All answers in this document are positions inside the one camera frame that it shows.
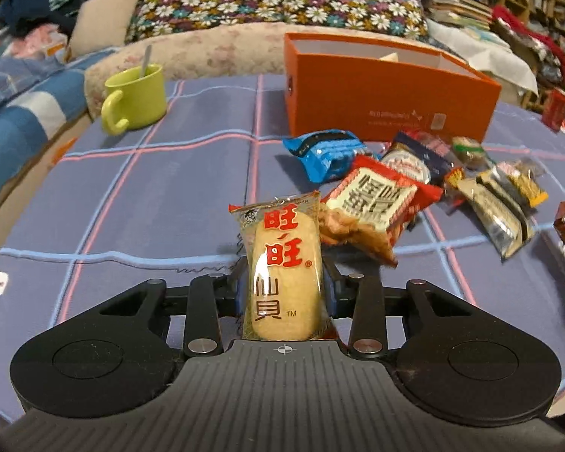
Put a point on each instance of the red soda can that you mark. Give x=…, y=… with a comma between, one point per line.
x=556, y=110

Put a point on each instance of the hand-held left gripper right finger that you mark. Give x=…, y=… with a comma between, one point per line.
x=328, y=292

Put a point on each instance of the yellow black snack packet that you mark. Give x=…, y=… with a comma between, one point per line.
x=527, y=188

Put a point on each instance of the silver black long packet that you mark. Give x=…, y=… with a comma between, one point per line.
x=492, y=219
x=515, y=209

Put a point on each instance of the clear red rice cracker packet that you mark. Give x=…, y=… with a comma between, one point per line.
x=282, y=268

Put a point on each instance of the blue striped blanket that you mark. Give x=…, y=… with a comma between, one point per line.
x=23, y=113

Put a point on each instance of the green mug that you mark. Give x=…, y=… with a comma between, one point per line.
x=136, y=99

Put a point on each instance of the pink printed cloth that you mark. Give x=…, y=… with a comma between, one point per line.
x=33, y=42

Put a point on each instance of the beige pillow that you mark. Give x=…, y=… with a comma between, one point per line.
x=106, y=21

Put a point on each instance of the dark blue clothing heap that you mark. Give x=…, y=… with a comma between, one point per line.
x=33, y=7

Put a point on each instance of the white cloth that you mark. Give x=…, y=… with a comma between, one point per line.
x=489, y=56

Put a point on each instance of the metal spoon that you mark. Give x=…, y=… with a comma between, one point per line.
x=146, y=61

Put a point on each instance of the red white crisps packet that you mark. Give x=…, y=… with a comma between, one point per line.
x=381, y=197

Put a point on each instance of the red knitted cloth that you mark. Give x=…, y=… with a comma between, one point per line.
x=536, y=37

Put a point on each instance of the blue checked tablecloth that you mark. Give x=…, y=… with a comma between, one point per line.
x=169, y=197

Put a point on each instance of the blue cookie packet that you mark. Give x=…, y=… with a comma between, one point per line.
x=325, y=153

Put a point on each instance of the stack of books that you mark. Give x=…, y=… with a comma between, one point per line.
x=456, y=9

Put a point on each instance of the orange cardboard box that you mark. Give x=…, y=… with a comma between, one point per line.
x=358, y=99

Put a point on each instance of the green clear pastry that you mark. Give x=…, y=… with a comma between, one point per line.
x=468, y=150

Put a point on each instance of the blue red foil packet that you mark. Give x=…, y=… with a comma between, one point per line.
x=435, y=149

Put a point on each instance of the black floral cushion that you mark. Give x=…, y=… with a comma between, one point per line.
x=207, y=12
x=353, y=4

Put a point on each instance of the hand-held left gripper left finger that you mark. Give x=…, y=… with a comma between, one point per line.
x=239, y=292

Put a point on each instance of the small red orange packet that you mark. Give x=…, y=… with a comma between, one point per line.
x=454, y=181

